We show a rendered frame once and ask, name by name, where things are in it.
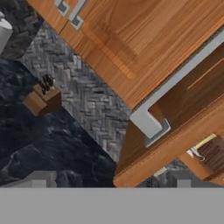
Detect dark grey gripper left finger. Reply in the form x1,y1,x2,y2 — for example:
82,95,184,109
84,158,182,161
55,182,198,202
0,171,58,188

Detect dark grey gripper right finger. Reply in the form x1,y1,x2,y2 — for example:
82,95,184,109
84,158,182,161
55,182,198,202
166,171,224,188

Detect open wooden cabinet door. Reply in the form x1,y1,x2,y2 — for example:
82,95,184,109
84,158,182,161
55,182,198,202
112,42,224,188

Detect wide wooden cabinet door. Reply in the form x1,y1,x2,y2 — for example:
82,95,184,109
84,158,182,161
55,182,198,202
59,0,224,110

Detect dark brown striped object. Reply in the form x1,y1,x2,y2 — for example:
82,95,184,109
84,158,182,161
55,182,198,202
186,133,224,179

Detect wooden knife block, black knives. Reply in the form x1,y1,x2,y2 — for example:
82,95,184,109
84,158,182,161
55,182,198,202
23,73,63,117

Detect white box-shaped object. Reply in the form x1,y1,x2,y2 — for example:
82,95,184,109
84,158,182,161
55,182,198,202
0,11,14,56

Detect long grey cabinet handle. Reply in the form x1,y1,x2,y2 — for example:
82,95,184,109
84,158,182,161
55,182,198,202
129,29,224,149

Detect short grey cabinet handle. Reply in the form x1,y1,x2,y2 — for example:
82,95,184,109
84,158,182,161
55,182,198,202
54,0,71,18
67,0,88,31

